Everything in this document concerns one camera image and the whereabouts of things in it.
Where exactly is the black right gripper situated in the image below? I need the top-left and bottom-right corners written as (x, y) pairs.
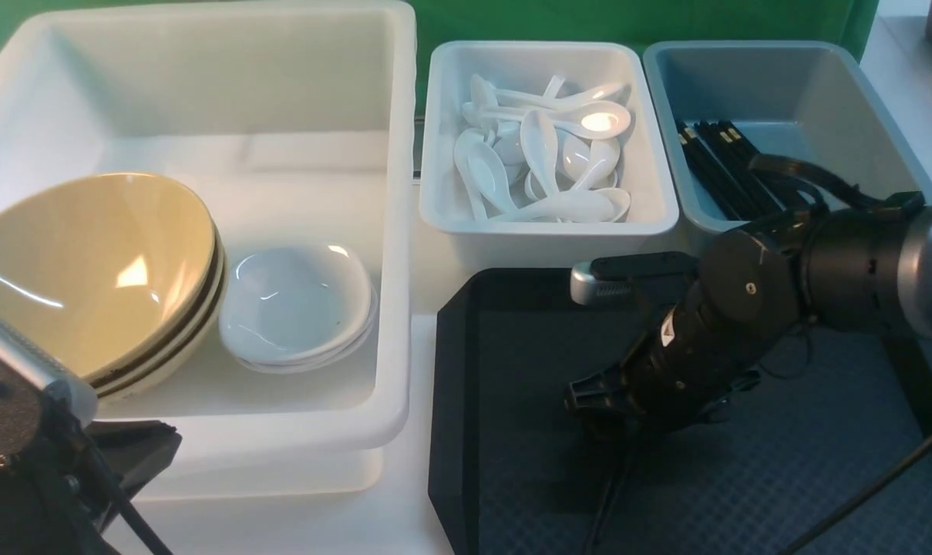
top-left (564, 230), bottom-right (804, 439)

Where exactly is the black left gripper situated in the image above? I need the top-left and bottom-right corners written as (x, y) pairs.
top-left (0, 362), bottom-right (183, 554)

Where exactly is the beige noodle bowl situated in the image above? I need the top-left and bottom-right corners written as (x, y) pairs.
top-left (0, 173), bottom-right (217, 382)
top-left (89, 227), bottom-right (228, 398)

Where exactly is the white square sauce dish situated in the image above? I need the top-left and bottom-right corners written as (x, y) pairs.
top-left (218, 243), bottom-right (375, 365)

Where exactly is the white ceramic soup spoon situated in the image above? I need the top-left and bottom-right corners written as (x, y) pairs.
top-left (488, 190), bottom-right (617, 224)

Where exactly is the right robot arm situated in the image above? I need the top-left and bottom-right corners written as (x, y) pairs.
top-left (565, 207), bottom-right (932, 433)

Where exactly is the lower beige bowl in tub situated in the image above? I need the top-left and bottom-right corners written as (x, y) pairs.
top-left (96, 262), bottom-right (229, 402)

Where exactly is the beige noodle bowl in tub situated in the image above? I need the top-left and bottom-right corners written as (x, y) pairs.
top-left (89, 227), bottom-right (228, 398)

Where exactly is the white spoon with bright bowl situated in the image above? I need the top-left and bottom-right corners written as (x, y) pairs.
top-left (463, 101), bottom-right (631, 140)

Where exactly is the white spoon front of bin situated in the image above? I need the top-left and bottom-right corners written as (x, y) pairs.
top-left (591, 187), bottom-right (631, 224)

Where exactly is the white spoon of bin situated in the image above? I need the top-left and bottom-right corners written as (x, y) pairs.
top-left (520, 109), bottom-right (560, 197)
top-left (453, 129), bottom-right (518, 221)
top-left (591, 187), bottom-right (631, 224)

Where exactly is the bundle of black chopsticks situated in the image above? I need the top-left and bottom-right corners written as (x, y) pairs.
top-left (675, 119), bottom-right (809, 221)

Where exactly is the white sauce dish in tub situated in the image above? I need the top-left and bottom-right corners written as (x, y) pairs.
top-left (234, 287), bottom-right (380, 375)

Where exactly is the blue-grey chopstick bin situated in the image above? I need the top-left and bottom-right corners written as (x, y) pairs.
top-left (643, 41), bottom-right (932, 255)

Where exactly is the white spoon bin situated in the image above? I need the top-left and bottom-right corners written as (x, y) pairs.
top-left (419, 41), bottom-right (680, 271)

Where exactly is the white spoon centre of bin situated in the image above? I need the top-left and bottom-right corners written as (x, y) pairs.
top-left (520, 109), bottom-right (560, 197)

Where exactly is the black serving tray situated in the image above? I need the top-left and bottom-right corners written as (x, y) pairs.
top-left (428, 268), bottom-right (932, 554)

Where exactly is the white spoon left of bin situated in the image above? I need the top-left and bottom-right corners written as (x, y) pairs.
top-left (453, 129), bottom-right (518, 221)

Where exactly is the large white plastic tub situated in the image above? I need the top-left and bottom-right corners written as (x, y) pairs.
top-left (0, 1), bottom-right (416, 502)

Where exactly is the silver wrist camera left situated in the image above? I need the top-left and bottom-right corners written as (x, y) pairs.
top-left (0, 319), bottom-right (99, 428)

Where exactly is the black cable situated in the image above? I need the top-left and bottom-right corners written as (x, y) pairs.
top-left (778, 412), bottom-right (932, 555)

